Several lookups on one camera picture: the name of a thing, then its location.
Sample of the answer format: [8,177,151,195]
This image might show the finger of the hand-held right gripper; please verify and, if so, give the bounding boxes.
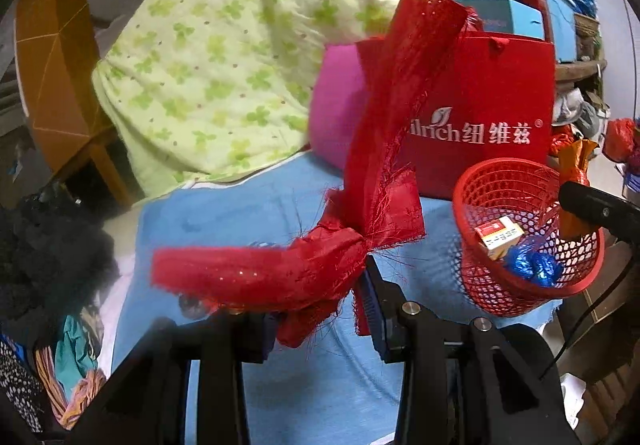
[558,180,640,246]

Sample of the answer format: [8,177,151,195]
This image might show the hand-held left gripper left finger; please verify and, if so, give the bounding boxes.
[65,311,274,445]

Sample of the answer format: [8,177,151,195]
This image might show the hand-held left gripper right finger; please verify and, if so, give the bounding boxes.
[357,255,582,445]

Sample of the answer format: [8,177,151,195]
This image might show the orange foil wrapper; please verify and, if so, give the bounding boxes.
[556,139,599,242]

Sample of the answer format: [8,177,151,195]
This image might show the red mesh plastic basket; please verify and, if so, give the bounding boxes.
[452,157,606,319]

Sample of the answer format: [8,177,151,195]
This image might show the red frayed ribbon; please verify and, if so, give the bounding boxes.
[150,0,481,350]

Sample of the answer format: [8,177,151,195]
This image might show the red plastic bag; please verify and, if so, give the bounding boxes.
[602,117,639,164]

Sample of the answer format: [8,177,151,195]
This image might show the blue blanket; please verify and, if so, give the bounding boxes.
[111,152,562,445]

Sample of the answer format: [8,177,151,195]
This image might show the blue foil wrapper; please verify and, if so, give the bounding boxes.
[502,244,562,287]

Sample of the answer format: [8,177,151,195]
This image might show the red and white cigarette box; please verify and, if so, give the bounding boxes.
[472,217,527,260]

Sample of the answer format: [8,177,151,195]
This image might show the white bed sheet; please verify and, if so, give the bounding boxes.
[97,182,211,376]

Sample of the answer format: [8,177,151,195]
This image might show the red paper bag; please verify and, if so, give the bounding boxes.
[357,32,557,202]

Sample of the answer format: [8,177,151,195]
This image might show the wicker basket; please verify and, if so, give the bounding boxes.
[572,12,602,62]

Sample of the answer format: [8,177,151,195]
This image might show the teal garment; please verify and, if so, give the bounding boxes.
[54,314,99,392]

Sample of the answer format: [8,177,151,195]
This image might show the pile of colourful clothes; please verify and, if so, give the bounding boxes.
[32,344,109,432]

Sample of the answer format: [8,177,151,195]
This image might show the pink pillow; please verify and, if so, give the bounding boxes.
[307,44,382,172]

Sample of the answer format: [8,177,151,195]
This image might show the teal cardboard box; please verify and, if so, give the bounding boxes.
[454,0,547,42]

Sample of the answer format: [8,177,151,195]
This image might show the black fuzzy cloth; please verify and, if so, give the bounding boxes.
[0,195,122,342]

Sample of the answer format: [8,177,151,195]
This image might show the black white dotted cloth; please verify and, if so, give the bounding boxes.
[0,335,47,434]

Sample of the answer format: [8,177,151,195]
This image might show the green floral quilt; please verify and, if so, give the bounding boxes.
[91,0,417,198]

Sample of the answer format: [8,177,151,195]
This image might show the orange wooden furniture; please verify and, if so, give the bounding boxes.
[14,0,137,206]

